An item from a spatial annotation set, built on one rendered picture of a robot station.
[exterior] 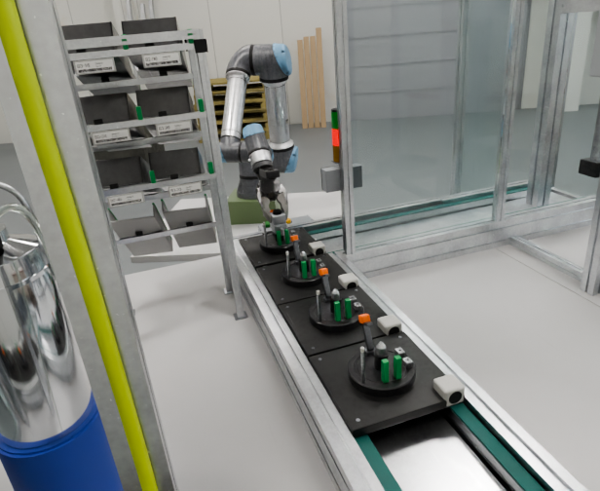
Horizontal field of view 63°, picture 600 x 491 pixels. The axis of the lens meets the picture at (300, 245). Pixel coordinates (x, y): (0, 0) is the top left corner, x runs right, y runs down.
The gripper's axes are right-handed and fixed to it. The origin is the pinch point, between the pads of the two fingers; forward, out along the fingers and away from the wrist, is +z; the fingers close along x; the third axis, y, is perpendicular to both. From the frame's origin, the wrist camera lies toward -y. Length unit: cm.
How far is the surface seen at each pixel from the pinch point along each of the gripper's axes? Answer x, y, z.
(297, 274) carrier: 2.8, -15.1, 23.4
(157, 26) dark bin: 29, -49, -37
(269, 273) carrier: 9.2, -7.4, 19.6
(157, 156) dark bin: 34.8, -28.4, -13.6
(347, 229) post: -17.9, -10.8, 12.0
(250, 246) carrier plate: 9.7, 9.6, 5.5
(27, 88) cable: 45, -122, 29
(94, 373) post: 46, -105, 46
